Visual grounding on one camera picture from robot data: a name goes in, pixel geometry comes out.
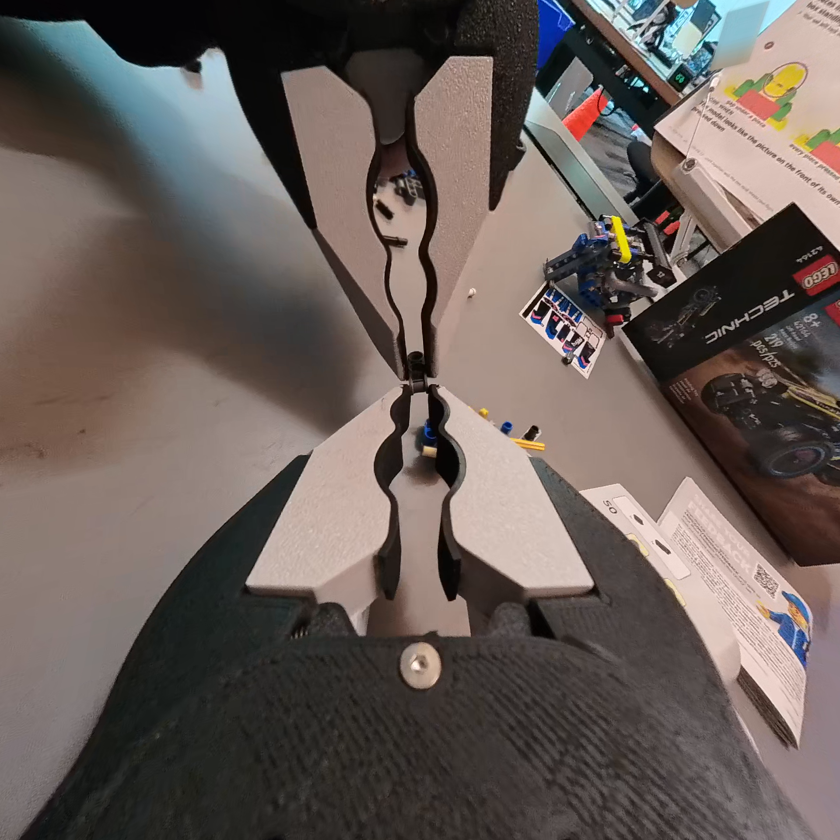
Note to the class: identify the partly built lego car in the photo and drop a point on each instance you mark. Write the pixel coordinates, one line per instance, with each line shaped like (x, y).
(610, 269)

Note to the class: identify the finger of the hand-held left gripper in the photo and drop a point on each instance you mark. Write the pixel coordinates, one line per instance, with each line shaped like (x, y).
(463, 164)
(334, 164)

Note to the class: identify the black office chair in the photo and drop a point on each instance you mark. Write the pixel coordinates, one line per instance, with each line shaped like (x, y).
(646, 170)

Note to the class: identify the lego sticker sheet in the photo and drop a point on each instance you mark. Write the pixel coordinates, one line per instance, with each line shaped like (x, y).
(564, 328)

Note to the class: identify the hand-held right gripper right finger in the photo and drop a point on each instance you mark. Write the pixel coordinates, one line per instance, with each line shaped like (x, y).
(518, 525)

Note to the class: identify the digital clock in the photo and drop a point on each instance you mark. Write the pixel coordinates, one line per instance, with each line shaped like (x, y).
(679, 79)

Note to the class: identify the lego set box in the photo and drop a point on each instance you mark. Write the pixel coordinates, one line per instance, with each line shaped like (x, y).
(754, 394)

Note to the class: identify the blue plastic bin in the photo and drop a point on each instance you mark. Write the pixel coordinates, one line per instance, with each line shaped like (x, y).
(554, 33)

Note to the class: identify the small dark grey lego connector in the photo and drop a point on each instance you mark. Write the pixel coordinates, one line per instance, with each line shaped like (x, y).
(415, 374)

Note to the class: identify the printed instruction poster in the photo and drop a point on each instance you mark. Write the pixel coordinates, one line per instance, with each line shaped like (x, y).
(787, 131)

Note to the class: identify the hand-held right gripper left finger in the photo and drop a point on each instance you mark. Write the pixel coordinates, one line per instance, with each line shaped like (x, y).
(321, 525)

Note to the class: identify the feedback leaflet with minifigure print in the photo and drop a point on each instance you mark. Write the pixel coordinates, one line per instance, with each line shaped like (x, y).
(722, 571)

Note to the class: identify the white plastic bar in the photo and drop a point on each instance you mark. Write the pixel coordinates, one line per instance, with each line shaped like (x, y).
(705, 190)

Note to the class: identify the orange cone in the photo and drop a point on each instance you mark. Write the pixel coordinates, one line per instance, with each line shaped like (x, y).
(584, 111)

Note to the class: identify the blue grey lego sub-assembly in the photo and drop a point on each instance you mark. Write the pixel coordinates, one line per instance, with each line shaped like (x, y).
(428, 431)

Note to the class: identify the wooden top background desk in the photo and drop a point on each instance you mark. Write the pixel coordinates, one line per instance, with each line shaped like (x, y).
(623, 49)

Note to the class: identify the pile of loose lego pieces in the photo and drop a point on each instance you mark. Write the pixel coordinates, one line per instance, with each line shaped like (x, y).
(408, 187)

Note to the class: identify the lego instruction booklet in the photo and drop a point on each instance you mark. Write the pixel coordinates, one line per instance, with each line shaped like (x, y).
(620, 508)

